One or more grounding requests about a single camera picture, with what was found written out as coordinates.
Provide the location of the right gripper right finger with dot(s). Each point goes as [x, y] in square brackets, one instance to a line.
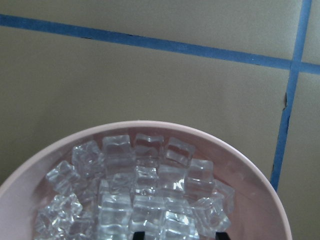
[222, 236]

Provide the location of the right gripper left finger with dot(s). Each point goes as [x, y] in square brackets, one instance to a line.
[139, 235]

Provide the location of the clear ice cubes pile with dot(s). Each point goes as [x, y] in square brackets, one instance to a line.
[127, 186]

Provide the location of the pink bowl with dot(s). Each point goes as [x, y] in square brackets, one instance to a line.
[258, 212]

